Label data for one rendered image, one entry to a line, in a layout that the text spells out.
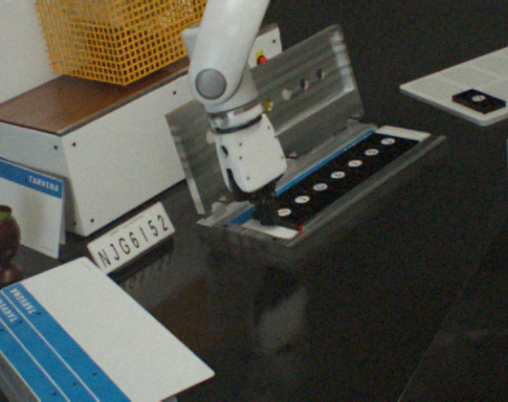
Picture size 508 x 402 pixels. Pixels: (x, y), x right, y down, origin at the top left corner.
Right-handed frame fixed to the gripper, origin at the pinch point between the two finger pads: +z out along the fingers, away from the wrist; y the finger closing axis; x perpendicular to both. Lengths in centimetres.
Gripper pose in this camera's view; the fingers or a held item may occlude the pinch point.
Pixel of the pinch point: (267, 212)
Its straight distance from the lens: 182.8
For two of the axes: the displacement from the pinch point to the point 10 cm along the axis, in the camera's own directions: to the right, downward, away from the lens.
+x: -7.0, 0.1, 7.1
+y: 6.5, -4.1, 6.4
